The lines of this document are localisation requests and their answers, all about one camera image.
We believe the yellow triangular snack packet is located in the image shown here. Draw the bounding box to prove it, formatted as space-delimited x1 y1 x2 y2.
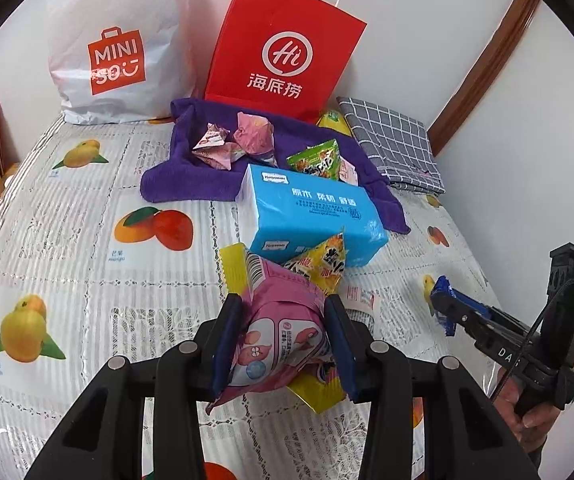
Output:
283 230 347 295

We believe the small white red packet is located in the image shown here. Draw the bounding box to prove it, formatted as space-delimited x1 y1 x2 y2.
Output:
339 282 378 318

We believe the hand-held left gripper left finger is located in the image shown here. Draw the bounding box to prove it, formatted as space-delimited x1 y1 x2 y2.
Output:
24 295 245 480

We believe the flat yellow snack packet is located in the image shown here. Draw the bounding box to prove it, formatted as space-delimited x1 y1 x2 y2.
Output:
218 242 349 414

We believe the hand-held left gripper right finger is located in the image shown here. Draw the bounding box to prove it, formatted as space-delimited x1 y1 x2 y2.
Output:
323 294 541 480

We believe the grey checked folded cloth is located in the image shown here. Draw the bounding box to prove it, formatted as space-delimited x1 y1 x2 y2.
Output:
337 96 445 196

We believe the purple towel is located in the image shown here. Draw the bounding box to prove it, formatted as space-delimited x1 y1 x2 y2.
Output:
140 97 412 235

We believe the wooden door frame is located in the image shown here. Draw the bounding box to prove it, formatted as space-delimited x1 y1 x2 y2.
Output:
427 0 540 156

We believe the white plastic shopping bag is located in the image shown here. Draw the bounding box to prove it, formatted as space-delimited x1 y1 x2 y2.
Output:
47 0 198 126

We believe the pale pink peach snack packet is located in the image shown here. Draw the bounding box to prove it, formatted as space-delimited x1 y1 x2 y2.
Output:
234 111 275 158

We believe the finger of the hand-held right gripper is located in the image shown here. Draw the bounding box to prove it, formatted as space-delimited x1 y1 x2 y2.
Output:
429 294 515 358
450 290 505 322

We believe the fruit print tablecloth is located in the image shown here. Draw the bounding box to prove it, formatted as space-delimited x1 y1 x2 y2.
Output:
0 110 535 480

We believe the black cable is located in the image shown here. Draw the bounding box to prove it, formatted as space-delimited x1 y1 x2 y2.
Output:
491 279 574 403

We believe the pink folded snack packet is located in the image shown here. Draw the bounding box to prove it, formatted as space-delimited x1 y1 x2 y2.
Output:
197 142 248 171

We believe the small pink white packet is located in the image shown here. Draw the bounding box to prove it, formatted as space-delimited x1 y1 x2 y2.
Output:
339 157 359 186

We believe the person's right hand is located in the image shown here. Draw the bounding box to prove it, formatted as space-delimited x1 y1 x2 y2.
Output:
494 365 550 458

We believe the green triangular snack packet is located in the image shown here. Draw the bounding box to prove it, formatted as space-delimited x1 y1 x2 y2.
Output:
286 139 343 181

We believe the blue tissue pack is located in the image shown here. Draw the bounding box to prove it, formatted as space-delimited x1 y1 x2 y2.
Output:
239 164 389 267

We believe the red paper bag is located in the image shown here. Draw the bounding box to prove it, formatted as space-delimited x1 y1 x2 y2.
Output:
204 0 368 123

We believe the yellow green snack packet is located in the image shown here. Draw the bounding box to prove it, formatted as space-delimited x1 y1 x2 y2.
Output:
315 109 353 137

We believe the pink white triangular packet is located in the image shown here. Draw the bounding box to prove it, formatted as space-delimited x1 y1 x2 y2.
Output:
192 122 230 153

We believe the pink sweet potato snack bag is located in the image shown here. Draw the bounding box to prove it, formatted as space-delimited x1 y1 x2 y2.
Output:
206 255 339 415

